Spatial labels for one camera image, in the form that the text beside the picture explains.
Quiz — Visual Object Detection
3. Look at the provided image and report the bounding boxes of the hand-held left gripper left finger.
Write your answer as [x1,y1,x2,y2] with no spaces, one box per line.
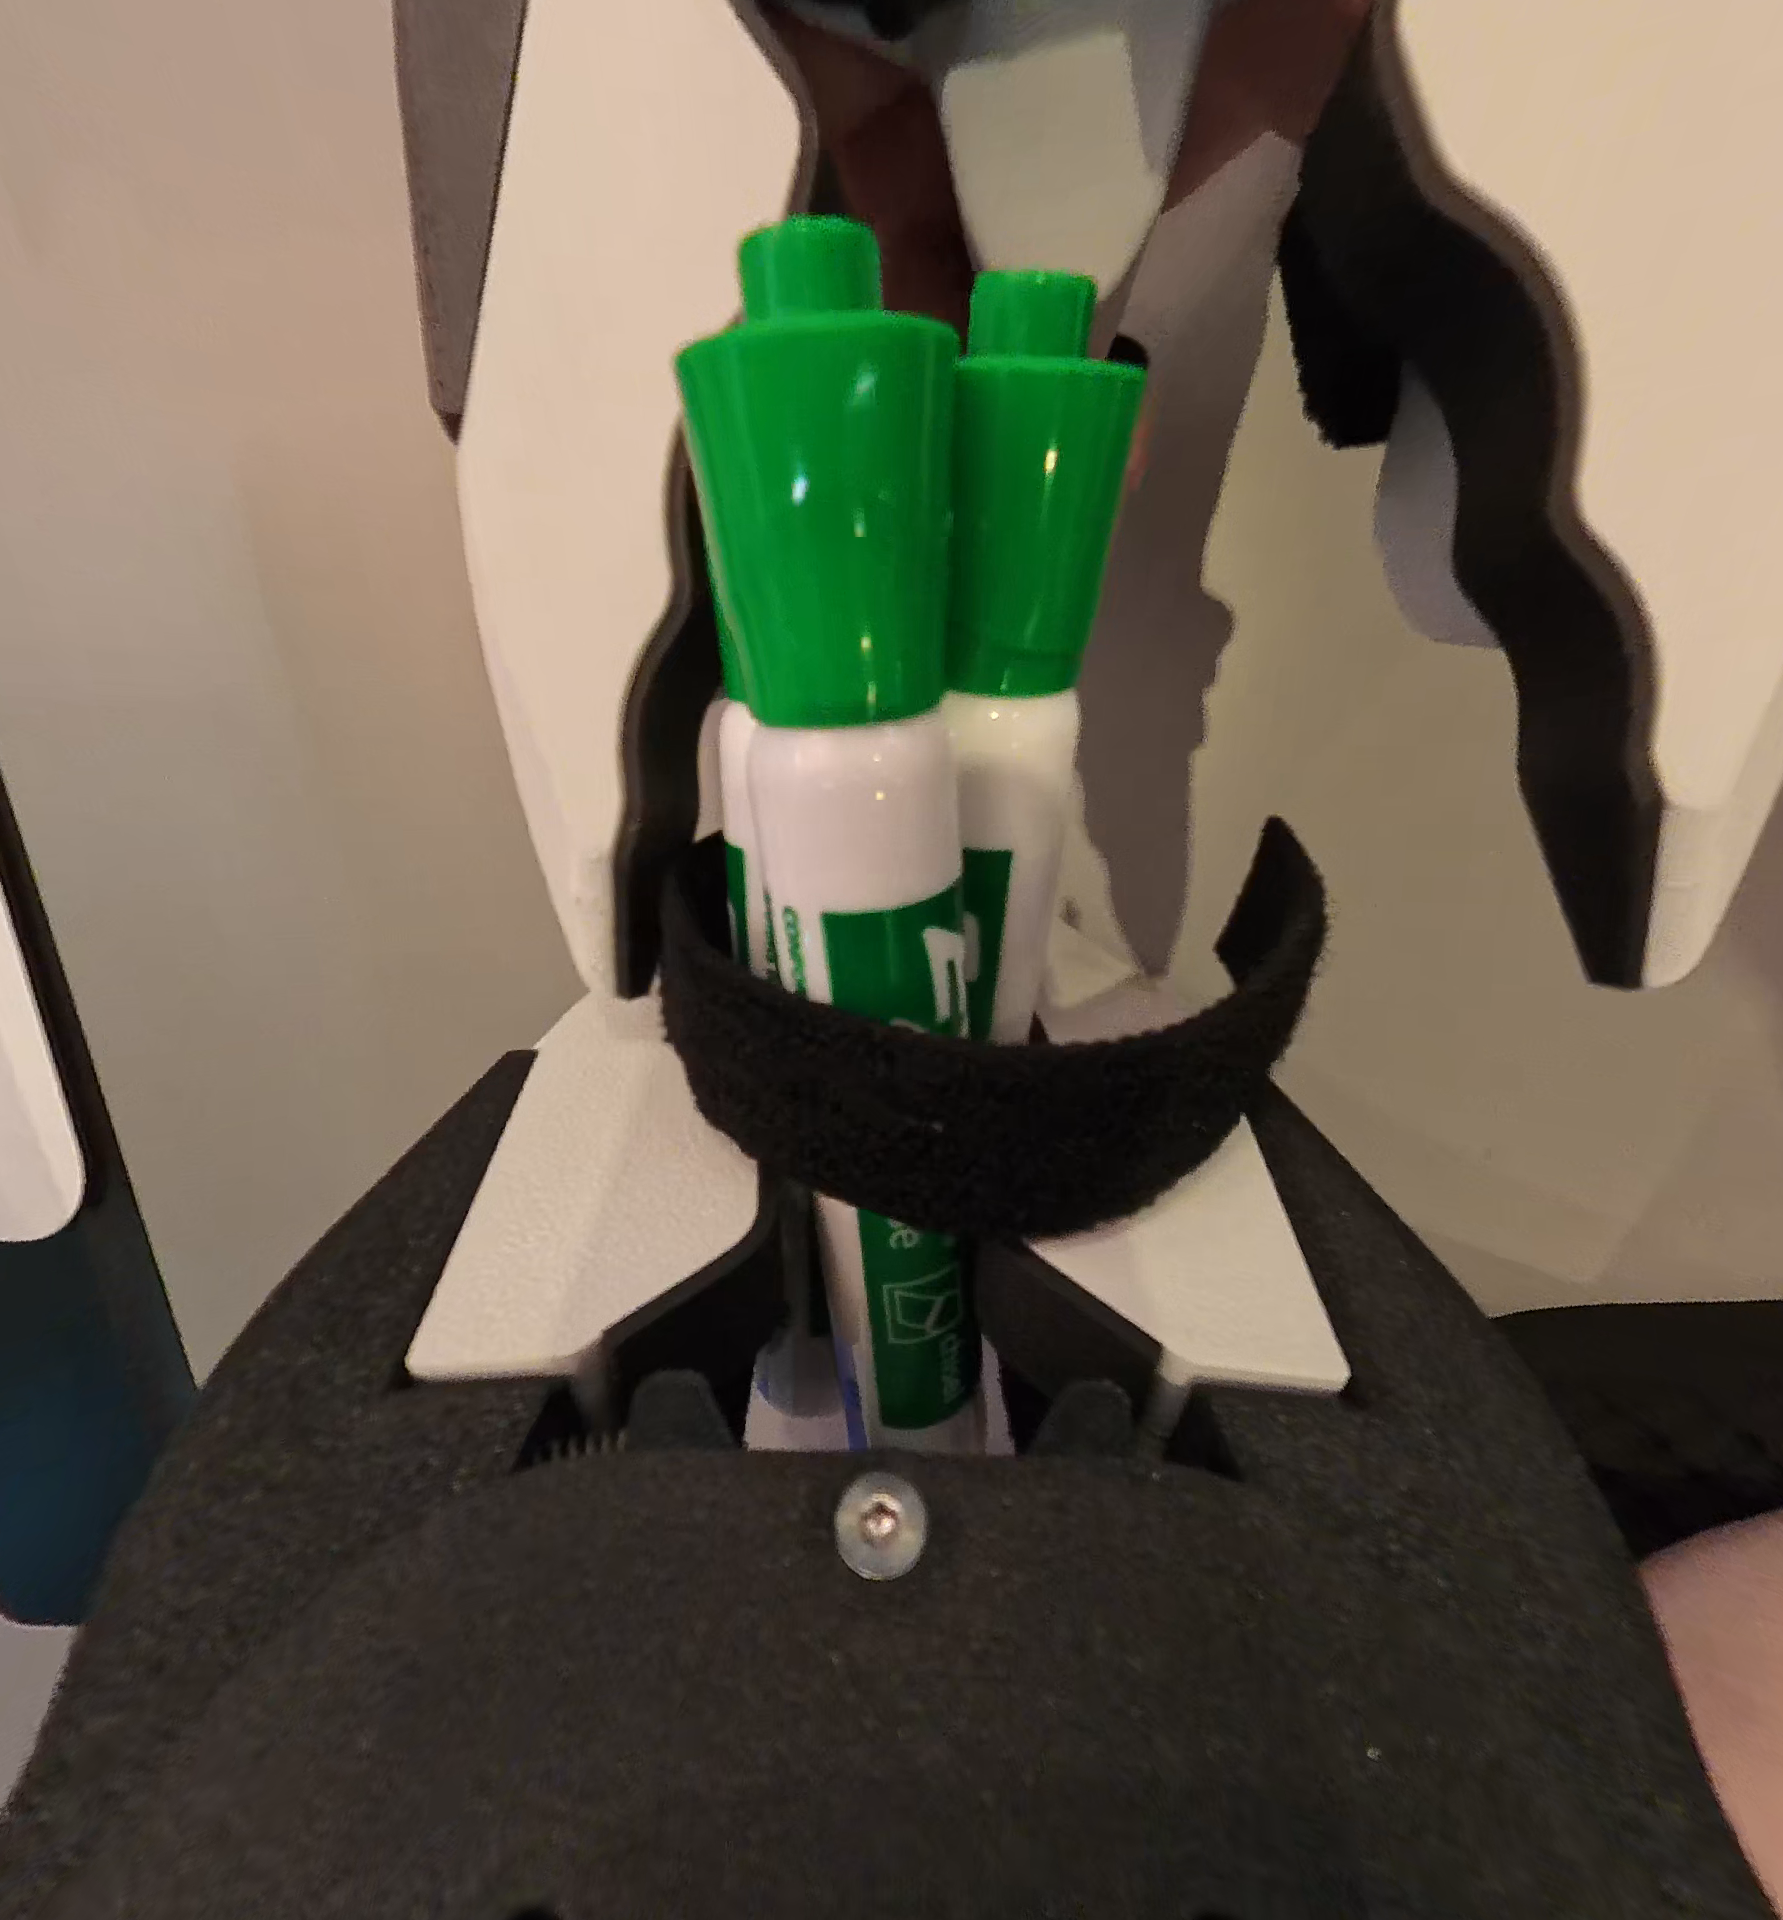
[404,982,776,1381]

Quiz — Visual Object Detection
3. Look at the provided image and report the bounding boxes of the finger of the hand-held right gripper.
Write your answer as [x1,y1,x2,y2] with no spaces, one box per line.
[1273,0,1783,991]
[454,0,817,1004]

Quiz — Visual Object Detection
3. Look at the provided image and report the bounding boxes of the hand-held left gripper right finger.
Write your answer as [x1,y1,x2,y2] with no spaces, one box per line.
[981,896,1354,1388]

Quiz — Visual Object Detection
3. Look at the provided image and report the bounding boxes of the person's left forearm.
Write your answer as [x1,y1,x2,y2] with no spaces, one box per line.
[1636,1498,1783,1920]

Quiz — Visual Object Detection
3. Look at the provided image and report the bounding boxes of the black hook-and-loop strap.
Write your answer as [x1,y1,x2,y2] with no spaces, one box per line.
[654,817,1330,1243]

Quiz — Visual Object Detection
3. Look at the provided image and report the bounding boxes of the person's right hand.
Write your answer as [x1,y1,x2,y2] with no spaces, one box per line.
[768,22,972,315]

